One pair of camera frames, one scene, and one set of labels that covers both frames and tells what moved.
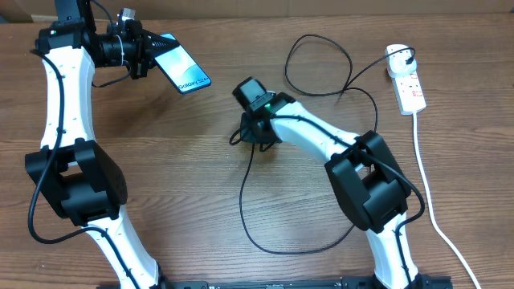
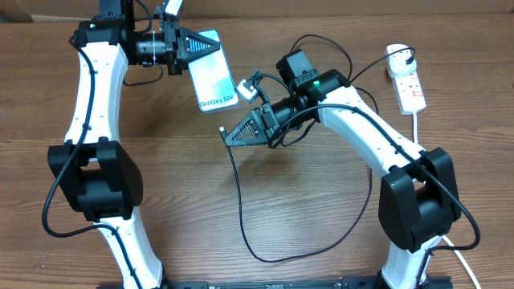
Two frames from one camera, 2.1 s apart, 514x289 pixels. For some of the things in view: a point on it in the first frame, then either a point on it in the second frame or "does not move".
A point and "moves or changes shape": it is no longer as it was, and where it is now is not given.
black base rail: (424, 282) does not move
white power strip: (409, 94) does not move
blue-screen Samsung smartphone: (182, 71) moves or changes shape
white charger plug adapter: (396, 63) does not move
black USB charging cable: (309, 250) → (357, 74)
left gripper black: (145, 50) → (179, 42)
